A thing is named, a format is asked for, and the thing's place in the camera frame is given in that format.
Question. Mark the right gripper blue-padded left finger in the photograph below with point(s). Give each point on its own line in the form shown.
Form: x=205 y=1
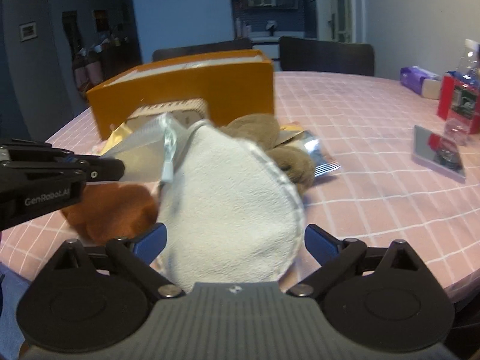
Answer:
x=132 y=259

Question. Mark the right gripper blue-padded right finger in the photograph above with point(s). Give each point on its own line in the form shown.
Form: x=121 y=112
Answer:
x=339 y=260

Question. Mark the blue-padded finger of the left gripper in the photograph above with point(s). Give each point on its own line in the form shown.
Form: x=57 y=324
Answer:
x=41 y=156

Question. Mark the brown bear-shaped sponge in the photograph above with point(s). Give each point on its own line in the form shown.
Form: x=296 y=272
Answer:
x=108 y=211

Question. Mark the clear organza gift bag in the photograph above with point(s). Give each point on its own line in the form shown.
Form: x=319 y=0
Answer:
x=151 y=153

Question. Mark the white round plush cushion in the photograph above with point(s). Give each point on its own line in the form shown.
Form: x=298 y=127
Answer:
x=231 y=214

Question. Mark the silver snack packet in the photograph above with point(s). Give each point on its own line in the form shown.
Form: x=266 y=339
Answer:
x=295 y=135

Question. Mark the brown plush toy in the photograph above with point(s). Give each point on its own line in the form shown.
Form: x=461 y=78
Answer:
x=264 y=130

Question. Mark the small mirror on table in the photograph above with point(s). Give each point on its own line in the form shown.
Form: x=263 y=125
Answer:
x=438 y=153

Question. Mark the dark cluttered shelf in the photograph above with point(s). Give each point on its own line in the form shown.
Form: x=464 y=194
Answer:
x=112 y=53

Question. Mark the clear water bottle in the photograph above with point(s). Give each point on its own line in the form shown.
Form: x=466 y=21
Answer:
x=468 y=66

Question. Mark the purple tissue pack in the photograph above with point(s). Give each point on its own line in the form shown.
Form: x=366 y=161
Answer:
x=420 y=81

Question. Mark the orange cardboard box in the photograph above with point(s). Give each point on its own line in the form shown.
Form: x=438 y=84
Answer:
x=233 y=84

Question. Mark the red box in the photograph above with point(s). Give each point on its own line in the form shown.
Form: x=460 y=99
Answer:
x=459 y=100

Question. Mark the right black chair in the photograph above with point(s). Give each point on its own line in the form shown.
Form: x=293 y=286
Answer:
x=306 y=55

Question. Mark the black chair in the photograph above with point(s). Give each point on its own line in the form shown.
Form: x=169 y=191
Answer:
x=170 y=53
x=306 y=55

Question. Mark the white sideboard cabinet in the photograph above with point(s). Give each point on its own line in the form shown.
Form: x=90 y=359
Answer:
x=269 y=46

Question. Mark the left black chair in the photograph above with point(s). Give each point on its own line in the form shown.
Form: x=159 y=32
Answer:
x=170 y=53

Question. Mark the white glass-panel door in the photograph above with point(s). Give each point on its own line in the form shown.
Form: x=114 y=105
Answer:
x=340 y=20

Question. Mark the small framed wall picture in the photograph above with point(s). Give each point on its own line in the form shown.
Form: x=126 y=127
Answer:
x=28 y=31

